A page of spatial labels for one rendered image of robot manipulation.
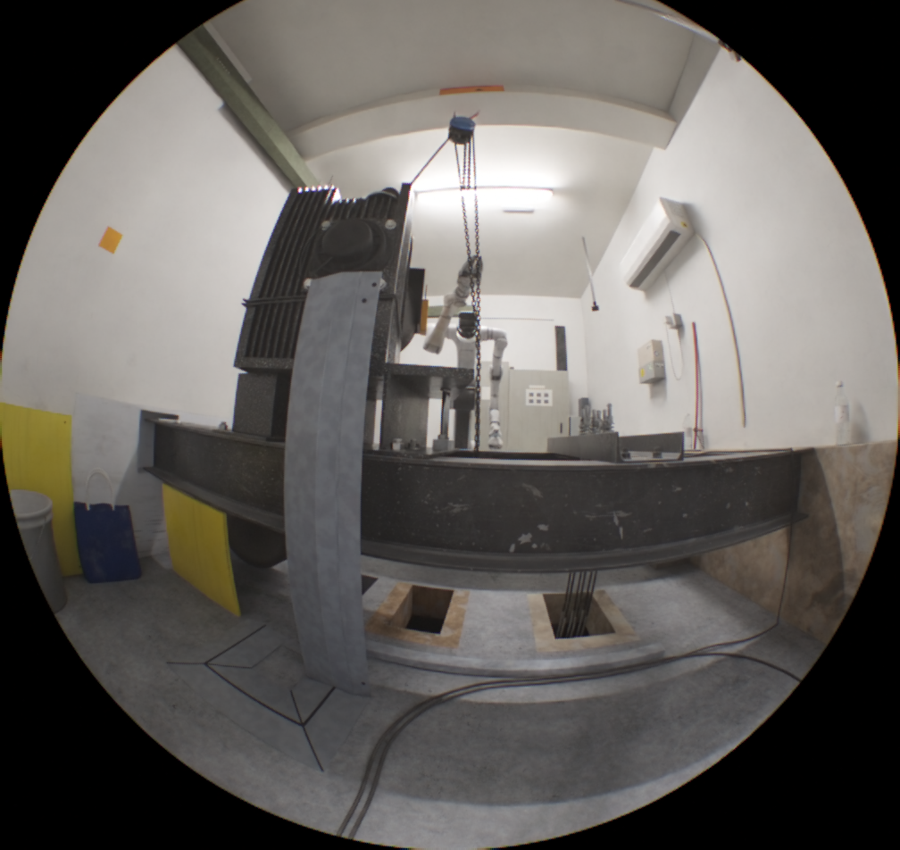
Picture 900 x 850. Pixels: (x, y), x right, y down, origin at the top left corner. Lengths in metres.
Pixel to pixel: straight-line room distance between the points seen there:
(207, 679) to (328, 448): 0.76
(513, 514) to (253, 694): 0.83
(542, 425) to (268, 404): 3.33
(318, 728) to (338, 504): 0.57
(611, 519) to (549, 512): 0.16
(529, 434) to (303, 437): 3.34
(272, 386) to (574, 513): 0.91
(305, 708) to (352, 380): 0.81
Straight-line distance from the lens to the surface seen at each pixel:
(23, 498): 1.48
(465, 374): 0.78
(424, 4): 2.20
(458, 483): 0.69
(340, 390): 0.59
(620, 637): 1.21
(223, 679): 0.96
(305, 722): 0.84
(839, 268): 1.47
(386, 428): 0.73
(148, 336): 1.68
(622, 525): 0.79
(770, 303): 1.65
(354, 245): 0.87
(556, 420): 3.83
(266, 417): 0.94
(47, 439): 1.48
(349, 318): 0.63
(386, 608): 1.27
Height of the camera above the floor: 0.71
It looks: 8 degrees up
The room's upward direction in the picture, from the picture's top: 3 degrees clockwise
